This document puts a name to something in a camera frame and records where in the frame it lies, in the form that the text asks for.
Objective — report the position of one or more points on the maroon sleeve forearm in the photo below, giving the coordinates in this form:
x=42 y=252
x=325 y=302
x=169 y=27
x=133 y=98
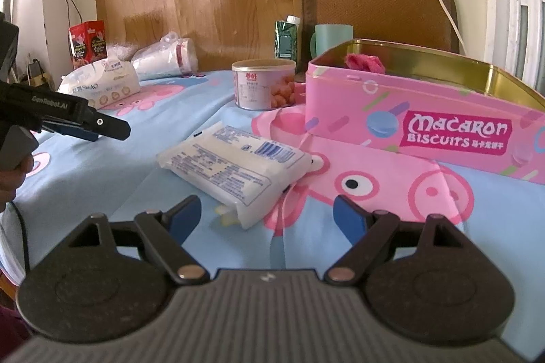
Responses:
x=13 y=331

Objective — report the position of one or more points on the pink round food can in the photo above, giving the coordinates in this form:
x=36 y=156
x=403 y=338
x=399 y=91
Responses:
x=264 y=84

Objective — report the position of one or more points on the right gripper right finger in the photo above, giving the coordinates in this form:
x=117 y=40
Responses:
x=370 y=235

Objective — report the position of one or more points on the green white drink carton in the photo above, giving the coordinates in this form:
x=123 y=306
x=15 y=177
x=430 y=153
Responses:
x=286 y=38

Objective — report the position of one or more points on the person's left hand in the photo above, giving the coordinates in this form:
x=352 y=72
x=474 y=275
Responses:
x=11 y=181

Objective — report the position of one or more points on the brown chair backrest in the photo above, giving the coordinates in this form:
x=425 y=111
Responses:
x=415 y=22

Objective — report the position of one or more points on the pink cloth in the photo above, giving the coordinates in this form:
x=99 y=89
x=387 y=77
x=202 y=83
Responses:
x=363 y=62

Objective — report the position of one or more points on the white wipes pack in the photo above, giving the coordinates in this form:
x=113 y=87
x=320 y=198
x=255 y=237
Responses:
x=244 y=172

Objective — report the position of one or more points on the light blue cartoon tablecloth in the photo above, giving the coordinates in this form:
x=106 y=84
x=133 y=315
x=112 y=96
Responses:
x=74 y=178

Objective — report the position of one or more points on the white tissue pack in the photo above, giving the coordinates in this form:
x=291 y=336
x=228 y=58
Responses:
x=102 y=82

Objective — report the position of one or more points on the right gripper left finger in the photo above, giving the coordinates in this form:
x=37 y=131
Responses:
x=162 y=235

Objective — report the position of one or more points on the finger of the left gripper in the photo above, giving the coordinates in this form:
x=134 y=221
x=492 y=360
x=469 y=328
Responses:
x=75 y=132

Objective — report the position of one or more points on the white plastic bag bundle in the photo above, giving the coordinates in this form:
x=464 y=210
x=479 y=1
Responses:
x=171 y=56

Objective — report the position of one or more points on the teal plastic mug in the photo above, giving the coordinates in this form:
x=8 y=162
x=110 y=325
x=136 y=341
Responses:
x=327 y=36

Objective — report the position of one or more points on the red snack box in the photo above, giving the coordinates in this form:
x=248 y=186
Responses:
x=87 y=43

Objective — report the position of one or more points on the pink macaron biscuit tin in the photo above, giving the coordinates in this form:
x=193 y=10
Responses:
x=431 y=104

